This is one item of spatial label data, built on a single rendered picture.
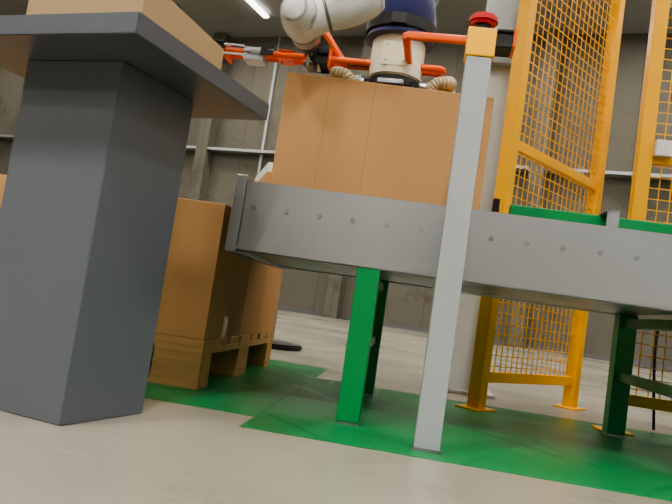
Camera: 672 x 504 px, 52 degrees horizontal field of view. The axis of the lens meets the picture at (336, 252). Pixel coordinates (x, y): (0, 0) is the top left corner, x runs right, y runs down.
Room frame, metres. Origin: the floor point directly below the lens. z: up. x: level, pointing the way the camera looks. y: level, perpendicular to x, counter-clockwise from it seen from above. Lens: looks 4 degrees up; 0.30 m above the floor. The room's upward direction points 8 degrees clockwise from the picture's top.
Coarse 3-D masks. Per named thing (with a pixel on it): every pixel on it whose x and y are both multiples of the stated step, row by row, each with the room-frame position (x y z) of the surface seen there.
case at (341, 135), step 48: (288, 96) 1.94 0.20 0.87; (336, 96) 1.93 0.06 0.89; (384, 96) 1.92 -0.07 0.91; (432, 96) 1.91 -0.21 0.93; (288, 144) 1.93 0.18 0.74; (336, 144) 1.93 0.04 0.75; (384, 144) 1.92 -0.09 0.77; (432, 144) 1.91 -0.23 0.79; (384, 192) 1.92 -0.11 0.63; (432, 192) 1.91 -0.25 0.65; (480, 192) 1.90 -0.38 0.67
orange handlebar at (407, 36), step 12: (408, 36) 1.86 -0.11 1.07; (420, 36) 1.85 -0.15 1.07; (432, 36) 1.85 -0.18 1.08; (444, 36) 1.84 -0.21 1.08; (456, 36) 1.84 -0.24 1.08; (228, 48) 2.18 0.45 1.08; (240, 48) 2.18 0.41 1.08; (408, 48) 1.93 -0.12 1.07; (276, 60) 2.20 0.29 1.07; (288, 60) 2.17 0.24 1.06; (300, 60) 2.19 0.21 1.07; (336, 60) 2.13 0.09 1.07; (348, 60) 2.12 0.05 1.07; (360, 60) 2.12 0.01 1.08; (408, 60) 2.03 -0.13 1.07; (432, 72) 2.12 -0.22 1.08; (444, 72) 2.09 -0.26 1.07
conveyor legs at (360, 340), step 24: (360, 288) 1.77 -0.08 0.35; (384, 288) 2.40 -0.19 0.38; (360, 312) 1.77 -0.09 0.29; (384, 312) 2.42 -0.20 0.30; (360, 336) 1.77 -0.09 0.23; (624, 336) 2.30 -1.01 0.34; (360, 360) 1.77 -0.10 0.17; (624, 360) 2.30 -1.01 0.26; (360, 384) 1.77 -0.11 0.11; (624, 384) 2.30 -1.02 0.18; (648, 384) 2.01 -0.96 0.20; (360, 408) 1.77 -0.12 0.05; (624, 408) 2.30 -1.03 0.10; (624, 432) 2.30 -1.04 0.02
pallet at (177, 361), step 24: (168, 336) 1.99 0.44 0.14; (240, 336) 2.40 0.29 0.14; (264, 336) 2.78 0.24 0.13; (168, 360) 1.99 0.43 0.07; (192, 360) 1.98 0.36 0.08; (216, 360) 2.41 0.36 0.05; (240, 360) 2.44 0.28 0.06; (264, 360) 2.87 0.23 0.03; (168, 384) 1.99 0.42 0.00; (192, 384) 1.98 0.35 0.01
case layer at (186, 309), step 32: (0, 192) 2.06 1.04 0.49; (192, 224) 1.99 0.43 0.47; (224, 224) 1.99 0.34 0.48; (192, 256) 1.99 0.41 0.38; (224, 256) 2.05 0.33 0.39; (192, 288) 1.99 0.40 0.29; (224, 288) 2.10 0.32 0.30; (256, 288) 2.52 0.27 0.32; (160, 320) 1.99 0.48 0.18; (192, 320) 1.98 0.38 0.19; (224, 320) 2.16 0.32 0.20; (256, 320) 2.61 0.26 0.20
